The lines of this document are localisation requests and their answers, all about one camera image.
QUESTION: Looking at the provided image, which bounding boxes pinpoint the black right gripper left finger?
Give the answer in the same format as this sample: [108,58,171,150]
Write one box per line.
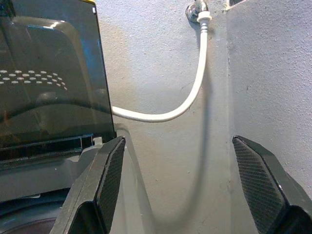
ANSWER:
[50,136,126,234]

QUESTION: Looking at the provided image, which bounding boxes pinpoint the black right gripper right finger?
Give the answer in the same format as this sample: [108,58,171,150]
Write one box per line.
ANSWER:
[232,135,312,234]

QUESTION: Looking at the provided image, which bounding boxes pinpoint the grey washing machine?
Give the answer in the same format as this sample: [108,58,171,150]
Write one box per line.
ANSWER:
[0,123,147,234]

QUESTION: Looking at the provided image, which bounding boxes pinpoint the dark glass washer lid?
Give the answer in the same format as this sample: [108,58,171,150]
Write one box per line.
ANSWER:
[0,0,117,163]

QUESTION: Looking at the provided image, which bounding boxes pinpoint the white water hose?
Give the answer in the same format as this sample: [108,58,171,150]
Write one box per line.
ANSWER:
[112,11,215,123]

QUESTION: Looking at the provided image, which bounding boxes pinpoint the chrome wall tap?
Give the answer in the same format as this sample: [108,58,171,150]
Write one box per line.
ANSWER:
[185,0,210,24]

